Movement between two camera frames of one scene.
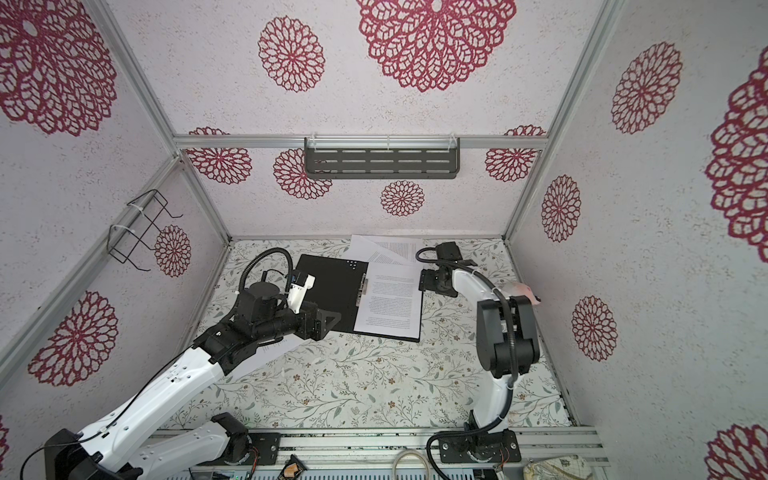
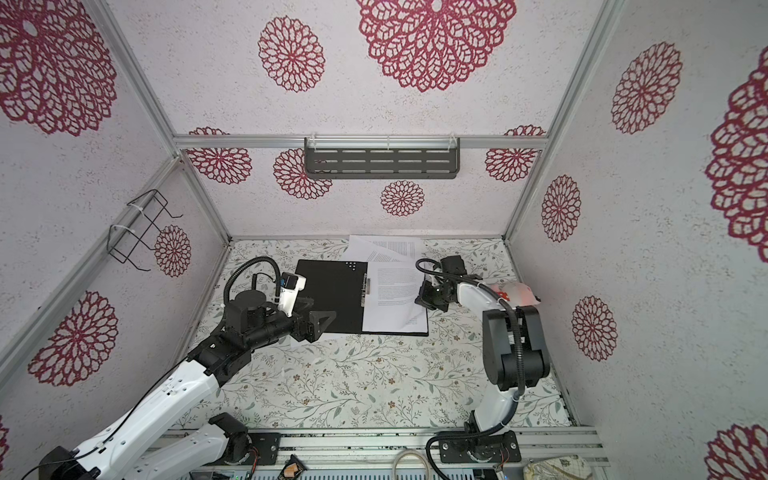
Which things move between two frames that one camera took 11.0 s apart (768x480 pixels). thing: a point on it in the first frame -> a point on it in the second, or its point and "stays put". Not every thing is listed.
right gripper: [426, 280] -> [423, 297]
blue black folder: [339, 287] stays put
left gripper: [319, 330] stays put
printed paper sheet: [392, 304] stays put
